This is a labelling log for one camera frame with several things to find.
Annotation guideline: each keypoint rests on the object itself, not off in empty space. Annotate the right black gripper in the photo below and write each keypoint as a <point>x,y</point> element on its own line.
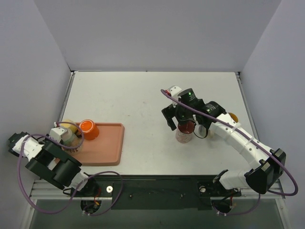
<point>169,116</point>

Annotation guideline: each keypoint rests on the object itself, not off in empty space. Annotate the pink patterned mug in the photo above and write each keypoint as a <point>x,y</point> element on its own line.
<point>184,132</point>

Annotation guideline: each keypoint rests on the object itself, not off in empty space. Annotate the beige patterned mug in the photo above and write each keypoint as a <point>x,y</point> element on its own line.
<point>204,133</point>

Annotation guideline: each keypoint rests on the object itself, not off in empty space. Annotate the blue patterned mug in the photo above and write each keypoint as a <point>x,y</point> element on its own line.
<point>234,117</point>

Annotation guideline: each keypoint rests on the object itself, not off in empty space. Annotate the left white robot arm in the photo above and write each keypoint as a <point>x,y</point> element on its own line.
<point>52,164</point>

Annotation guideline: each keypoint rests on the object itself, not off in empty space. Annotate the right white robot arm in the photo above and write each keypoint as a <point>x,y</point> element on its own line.
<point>266,164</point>

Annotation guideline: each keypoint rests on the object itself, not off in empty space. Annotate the orange mug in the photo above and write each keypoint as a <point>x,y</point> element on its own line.
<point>89,129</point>

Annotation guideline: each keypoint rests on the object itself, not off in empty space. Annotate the yellow mug behind tray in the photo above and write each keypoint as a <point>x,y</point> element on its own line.
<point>69,124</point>

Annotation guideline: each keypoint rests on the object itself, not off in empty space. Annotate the yellow cream mug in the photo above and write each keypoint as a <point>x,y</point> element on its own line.
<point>71,142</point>

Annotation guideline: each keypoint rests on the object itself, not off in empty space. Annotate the pink plastic tray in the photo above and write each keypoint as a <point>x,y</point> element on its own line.
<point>106,149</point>

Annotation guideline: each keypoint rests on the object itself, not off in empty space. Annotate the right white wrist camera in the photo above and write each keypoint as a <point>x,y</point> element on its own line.
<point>173,91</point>

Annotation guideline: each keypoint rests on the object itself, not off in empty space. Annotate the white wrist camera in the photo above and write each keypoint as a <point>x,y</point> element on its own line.
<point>173,91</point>
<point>58,132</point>

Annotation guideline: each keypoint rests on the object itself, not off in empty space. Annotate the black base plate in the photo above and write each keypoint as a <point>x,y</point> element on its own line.
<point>154,192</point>

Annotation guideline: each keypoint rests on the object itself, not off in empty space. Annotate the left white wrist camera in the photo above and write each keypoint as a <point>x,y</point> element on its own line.
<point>58,132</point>

